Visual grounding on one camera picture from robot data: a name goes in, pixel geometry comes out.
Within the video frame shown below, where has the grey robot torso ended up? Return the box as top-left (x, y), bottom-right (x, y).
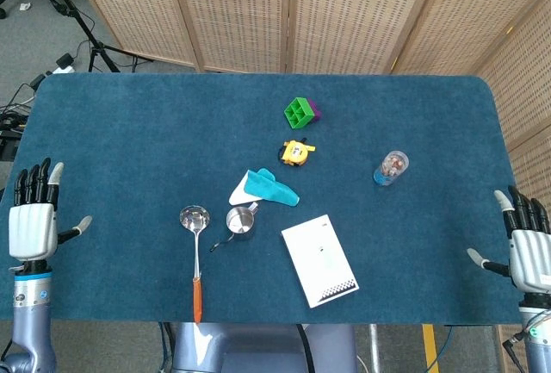
top-left (170, 322), bottom-right (358, 373)

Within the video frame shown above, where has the teal and white cloth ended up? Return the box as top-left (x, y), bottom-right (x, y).
top-left (228, 167), bottom-right (300, 208)

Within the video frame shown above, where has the white box with checker strip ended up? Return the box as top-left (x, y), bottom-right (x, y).
top-left (281, 214), bottom-right (361, 309)

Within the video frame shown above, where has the steel ladle with orange handle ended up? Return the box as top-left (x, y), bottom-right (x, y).
top-left (179, 205), bottom-right (212, 324)

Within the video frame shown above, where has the green and purple block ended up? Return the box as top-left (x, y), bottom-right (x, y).
top-left (283, 96), bottom-right (314, 129)

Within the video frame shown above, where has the yellow tape measure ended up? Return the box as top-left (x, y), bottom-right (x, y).
top-left (277, 136), bottom-right (318, 168)

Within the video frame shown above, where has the blue table mat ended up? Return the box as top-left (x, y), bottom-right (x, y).
top-left (0, 73), bottom-right (539, 326)

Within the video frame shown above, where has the white power strip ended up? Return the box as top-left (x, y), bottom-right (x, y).
top-left (52, 53), bottom-right (77, 75)

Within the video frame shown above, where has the small steel measuring cup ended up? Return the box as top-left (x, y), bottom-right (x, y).
top-left (209, 202), bottom-right (260, 253)

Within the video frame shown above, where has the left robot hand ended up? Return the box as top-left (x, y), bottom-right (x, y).
top-left (8, 157), bottom-right (94, 262)

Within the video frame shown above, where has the black tripod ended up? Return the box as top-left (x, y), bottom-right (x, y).
top-left (25, 0), bottom-right (154, 73)

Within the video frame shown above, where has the clear plastic snack jar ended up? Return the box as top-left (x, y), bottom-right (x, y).
top-left (372, 150), bottom-right (410, 188)

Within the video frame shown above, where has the bundle of floor cables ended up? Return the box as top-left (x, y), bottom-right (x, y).
top-left (0, 73), bottom-right (48, 163)

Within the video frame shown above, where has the metal table leg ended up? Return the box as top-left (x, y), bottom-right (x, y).
top-left (368, 324), bottom-right (382, 373)

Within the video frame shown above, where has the purple toy block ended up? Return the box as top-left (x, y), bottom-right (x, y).
top-left (307, 98), bottom-right (324, 123)

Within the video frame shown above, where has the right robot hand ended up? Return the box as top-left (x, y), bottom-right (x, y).
top-left (467, 185), bottom-right (551, 295)

